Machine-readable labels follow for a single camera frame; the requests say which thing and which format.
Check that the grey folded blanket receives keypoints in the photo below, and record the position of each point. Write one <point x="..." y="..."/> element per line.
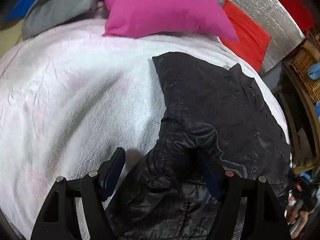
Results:
<point x="46" y="14"/>

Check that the silver foil headboard cushion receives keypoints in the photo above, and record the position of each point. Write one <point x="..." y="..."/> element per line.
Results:
<point x="275" y="19"/>

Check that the blue cloth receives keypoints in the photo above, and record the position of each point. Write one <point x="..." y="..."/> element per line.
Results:
<point x="19" y="10"/>

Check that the red pillow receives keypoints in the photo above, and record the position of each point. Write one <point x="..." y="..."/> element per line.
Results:
<point x="253" y="39"/>

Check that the magenta pillow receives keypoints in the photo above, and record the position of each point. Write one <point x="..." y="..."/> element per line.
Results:
<point x="140" y="18"/>

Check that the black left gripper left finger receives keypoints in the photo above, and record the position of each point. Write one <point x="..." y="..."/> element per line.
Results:
<point x="58" y="219"/>

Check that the red fabric behind headboard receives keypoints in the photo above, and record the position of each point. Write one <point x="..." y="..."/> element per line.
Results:
<point x="300" y="13"/>

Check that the wooden shelf unit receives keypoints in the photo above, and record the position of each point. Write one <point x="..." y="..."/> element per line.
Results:
<point x="301" y="116"/>

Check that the light blue stuffed toy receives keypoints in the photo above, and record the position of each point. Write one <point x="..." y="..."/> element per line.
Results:
<point x="314" y="71"/>

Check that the wicker basket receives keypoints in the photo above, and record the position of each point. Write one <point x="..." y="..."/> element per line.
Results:
<point x="301" y="64"/>

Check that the black quilted jacket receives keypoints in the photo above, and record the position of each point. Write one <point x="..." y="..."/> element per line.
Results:
<point x="209" y="110"/>

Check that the white fleece bed blanket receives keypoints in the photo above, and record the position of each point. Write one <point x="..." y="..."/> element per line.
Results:
<point x="70" y="97"/>

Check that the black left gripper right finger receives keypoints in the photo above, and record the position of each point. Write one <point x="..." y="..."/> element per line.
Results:
<point x="251" y="202"/>

